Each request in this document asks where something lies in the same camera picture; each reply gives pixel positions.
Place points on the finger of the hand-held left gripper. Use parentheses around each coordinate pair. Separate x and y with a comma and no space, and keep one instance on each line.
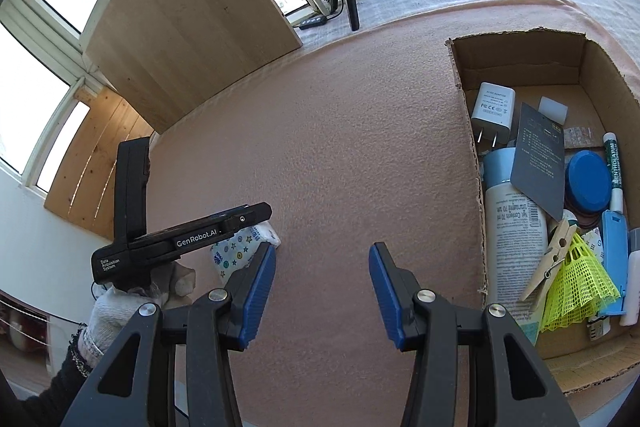
(250,216)

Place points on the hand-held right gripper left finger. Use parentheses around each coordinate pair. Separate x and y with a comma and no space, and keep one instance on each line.
(257,292)

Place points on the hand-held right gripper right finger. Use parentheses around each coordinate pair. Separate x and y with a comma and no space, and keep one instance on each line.
(387,297)

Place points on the patterned tissue pack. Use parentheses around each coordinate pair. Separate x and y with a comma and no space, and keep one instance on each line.
(240,249)

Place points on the white blue-capped spray bottle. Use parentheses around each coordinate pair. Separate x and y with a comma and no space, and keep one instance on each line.
(512,237)

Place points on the wooden clothespin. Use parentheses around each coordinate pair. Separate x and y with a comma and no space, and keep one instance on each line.
(552,257)

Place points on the yellow shuttlecock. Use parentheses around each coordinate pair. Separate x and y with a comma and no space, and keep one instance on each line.
(580,287)

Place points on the black card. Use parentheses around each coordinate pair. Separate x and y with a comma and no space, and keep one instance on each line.
(537,157)

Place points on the patterned lighter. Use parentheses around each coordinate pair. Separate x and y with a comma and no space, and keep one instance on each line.
(592,244)

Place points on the white charger plug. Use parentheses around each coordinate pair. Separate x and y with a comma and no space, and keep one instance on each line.
(492,107)

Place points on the blue round lid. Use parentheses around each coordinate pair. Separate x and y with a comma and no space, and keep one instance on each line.
(589,182)

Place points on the blue phone stand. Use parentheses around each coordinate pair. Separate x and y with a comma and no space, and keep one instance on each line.
(615,247)

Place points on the small white bottle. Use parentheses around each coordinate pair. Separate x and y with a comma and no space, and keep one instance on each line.
(632,277)

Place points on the translucent plastic cap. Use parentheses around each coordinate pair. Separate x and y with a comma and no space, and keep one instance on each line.
(553,110)

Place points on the green white lip balm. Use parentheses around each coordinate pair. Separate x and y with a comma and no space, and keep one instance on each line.
(615,172)

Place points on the cardboard box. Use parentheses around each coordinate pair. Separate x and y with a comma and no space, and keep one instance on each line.
(520,57)

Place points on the person's left forearm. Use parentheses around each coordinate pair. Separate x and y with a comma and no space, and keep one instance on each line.
(55,387)

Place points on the person's left hand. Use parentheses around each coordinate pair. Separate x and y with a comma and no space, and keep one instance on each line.
(107,317)

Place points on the wooden plank panel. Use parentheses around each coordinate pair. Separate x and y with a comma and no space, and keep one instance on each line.
(95,167)

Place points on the large wooden board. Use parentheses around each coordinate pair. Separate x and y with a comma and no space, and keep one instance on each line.
(190,17)

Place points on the black power strip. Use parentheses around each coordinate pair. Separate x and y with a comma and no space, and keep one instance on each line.
(314,22)

